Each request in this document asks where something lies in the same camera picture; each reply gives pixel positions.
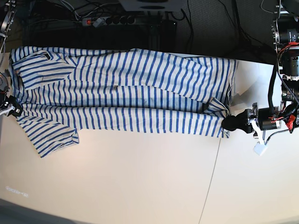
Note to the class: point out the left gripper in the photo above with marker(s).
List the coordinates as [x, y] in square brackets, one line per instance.
[264, 120]

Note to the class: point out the grey monitor stand base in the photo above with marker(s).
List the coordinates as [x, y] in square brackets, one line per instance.
[152, 5]

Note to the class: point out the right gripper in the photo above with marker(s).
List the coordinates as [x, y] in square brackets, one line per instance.
[9, 106]

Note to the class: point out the aluminium table frame post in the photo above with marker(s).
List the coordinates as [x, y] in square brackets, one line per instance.
[154, 38]

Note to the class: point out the black power strip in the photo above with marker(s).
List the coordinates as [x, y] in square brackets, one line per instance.
[108, 21]

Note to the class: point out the black power adapter box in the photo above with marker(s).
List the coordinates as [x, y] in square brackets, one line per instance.
[168, 27]

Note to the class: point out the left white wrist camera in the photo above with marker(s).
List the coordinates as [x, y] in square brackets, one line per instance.
[260, 147]

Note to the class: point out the blue white striped T-shirt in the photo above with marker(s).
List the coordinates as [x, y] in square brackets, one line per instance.
[62, 91]

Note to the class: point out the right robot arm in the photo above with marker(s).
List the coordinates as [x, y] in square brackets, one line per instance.
[7, 13]

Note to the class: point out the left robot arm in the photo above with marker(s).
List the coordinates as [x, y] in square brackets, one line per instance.
[285, 29]

